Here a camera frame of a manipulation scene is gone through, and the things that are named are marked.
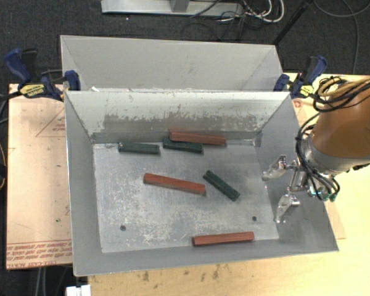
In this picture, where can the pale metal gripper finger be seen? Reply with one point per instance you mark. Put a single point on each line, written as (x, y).
(285, 205)
(276, 170)

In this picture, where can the dark green flat block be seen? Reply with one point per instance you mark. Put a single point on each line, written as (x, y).
(182, 146)
(138, 148)
(221, 185)

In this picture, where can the red-brown flat block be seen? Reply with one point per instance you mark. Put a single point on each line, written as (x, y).
(174, 183)
(197, 138)
(223, 238)

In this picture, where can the grey metal bin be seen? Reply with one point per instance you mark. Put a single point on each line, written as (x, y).
(160, 214)

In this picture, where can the brown cardboard board, red print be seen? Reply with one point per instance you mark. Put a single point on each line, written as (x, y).
(37, 171)

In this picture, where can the black cylinder on white bracket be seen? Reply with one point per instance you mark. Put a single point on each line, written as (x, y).
(361, 166)

